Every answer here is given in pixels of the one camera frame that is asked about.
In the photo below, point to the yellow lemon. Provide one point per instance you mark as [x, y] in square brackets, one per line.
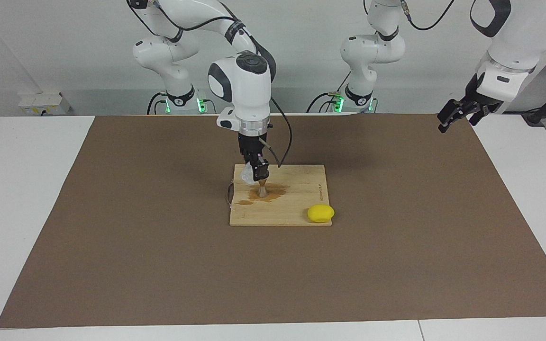
[320, 213]

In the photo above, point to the white power strip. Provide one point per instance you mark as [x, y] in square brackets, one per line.
[40, 102]

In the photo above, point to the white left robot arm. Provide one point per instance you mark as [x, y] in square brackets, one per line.
[372, 47]

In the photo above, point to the brown table mat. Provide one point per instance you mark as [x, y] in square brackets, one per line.
[159, 265]

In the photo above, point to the wooden cutting board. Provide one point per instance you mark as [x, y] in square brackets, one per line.
[296, 180]

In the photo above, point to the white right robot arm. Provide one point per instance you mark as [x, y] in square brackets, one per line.
[249, 94]

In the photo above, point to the metal double jigger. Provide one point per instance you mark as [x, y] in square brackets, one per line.
[262, 191]

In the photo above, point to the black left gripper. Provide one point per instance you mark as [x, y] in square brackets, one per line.
[474, 97]

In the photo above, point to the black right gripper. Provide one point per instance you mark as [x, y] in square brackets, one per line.
[251, 144]

